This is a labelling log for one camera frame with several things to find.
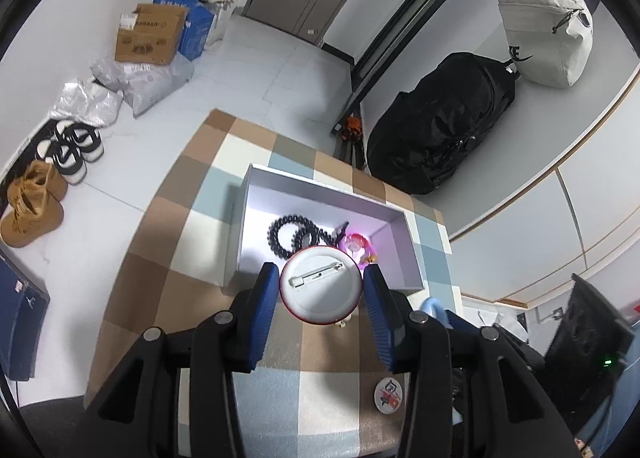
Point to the black backpack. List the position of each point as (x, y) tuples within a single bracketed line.
[(440, 123)]

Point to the grey plastic bag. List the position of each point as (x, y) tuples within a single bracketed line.
[(150, 83), (87, 103)]

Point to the black and white sneaker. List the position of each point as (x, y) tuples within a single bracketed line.
[(82, 138), (62, 163)]

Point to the beige canvas bag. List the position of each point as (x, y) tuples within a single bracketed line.
[(545, 38)]

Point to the orange and black object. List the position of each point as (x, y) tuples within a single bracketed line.
[(352, 127)]

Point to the white wardrobe with wood trim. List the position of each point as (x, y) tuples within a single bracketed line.
[(575, 198)]

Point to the blue cardboard box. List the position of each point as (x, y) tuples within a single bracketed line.
[(196, 33)]

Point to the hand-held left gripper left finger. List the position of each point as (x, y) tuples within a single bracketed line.
[(262, 318)]

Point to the white plastic bag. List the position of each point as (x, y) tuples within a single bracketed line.
[(220, 20)]

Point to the black electronic device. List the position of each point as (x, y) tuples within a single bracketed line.
[(585, 338)]

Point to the red rimmed round pin badge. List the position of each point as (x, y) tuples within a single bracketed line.
[(320, 298)]

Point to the grey cardboard box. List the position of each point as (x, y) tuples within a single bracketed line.
[(320, 198)]

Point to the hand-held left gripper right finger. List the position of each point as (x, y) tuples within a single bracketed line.
[(382, 323)]

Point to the brown cardboard box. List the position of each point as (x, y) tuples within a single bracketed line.
[(147, 38)]

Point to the light blue plastic object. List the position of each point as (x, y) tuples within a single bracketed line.
[(433, 309)]

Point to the brown boot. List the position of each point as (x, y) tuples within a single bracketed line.
[(30, 220), (40, 183)]

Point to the dark blue fabric box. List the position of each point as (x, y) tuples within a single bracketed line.
[(22, 318)]

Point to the checked tablecloth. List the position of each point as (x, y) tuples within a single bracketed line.
[(165, 258)]

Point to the white round pin badge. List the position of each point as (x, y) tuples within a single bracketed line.
[(388, 394)]

